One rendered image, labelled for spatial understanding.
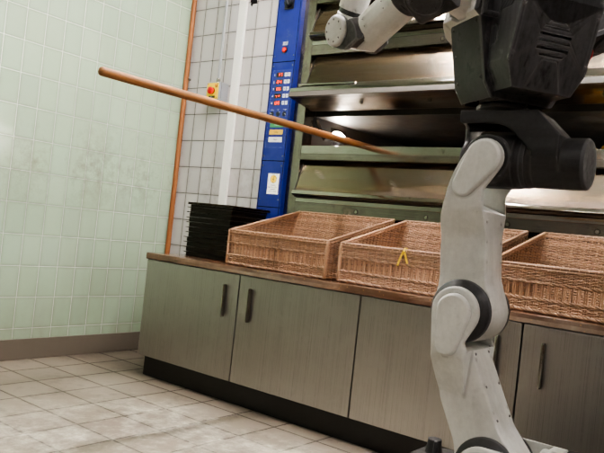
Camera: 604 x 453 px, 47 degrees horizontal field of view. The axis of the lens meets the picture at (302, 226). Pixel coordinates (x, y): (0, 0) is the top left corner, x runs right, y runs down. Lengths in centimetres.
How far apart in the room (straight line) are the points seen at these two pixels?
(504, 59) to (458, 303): 53
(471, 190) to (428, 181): 147
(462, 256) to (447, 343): 20
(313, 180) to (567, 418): 171
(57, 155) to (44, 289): 66
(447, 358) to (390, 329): 89
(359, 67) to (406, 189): 65
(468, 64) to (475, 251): 42
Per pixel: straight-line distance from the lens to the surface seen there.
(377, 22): 170
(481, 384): 162
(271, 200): 349
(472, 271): 162
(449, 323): 159
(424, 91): 297
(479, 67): 161
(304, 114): 348
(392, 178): 314
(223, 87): 384
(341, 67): 342
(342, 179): 328
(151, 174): 395
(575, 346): 223
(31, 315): 362
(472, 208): 159
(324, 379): 265
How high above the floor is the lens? 76
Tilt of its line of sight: level
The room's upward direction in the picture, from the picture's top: 6 degrees clockwise
